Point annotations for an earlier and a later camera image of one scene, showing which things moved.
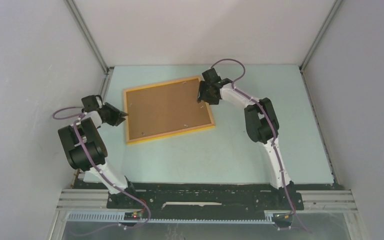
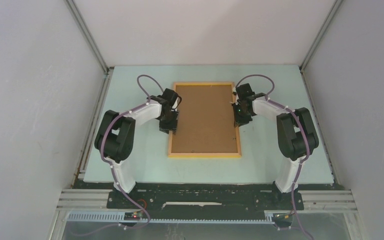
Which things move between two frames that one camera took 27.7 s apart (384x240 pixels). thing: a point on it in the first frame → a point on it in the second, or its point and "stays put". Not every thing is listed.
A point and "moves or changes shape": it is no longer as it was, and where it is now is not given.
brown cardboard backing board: [165, 108] moves or changes shape
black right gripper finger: [207, 93] → [242, 117]
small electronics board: [132, 216] stays put
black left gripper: [117, 114] → [171, 127]
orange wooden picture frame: [164, 109] → [206, 155]
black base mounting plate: [223, 196] stays put
